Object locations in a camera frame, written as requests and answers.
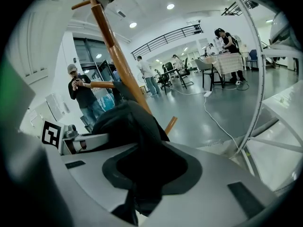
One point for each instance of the grey chair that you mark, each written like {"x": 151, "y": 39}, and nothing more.
{"x": 203, "y": 66}

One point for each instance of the white board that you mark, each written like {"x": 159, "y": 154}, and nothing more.
{"x": 56, "y": 106}

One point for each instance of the round ceiling light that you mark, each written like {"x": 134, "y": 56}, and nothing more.
{"x": 170, "y": 6}
{"x": 133, "y": 24}

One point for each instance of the blue chair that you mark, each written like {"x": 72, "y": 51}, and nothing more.
{"x": 252, "y": 55}

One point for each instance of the white power strip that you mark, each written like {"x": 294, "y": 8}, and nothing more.
{"x": 207, "y": 93}

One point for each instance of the black framed glass door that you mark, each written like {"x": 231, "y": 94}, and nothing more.
{"x": 92, "y": 53}

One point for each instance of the blue patterned bag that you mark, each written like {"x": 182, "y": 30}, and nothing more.
{"x": 106, "y": 102}

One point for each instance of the black office chair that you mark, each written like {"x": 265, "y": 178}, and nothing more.
{"x": 164, "y": 79}
{"x": 185, "y": 71}

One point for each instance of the wooden coat rack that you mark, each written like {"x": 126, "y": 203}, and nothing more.
{"x": 118, "y": 55}

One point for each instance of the black balcony railing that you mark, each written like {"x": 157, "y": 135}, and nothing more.
{"x": 165, "y": 38}

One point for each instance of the table with checked cloth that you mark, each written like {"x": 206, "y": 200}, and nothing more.
{"x": 227, "y": 63}

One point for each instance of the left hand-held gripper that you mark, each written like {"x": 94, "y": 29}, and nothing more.
{"x": 53, "y": 135}

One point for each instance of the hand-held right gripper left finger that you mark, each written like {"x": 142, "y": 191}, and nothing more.
{"x": 90, "y": 174}

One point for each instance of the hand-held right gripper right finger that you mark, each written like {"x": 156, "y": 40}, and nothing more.
{"x": 213, "y": 197}

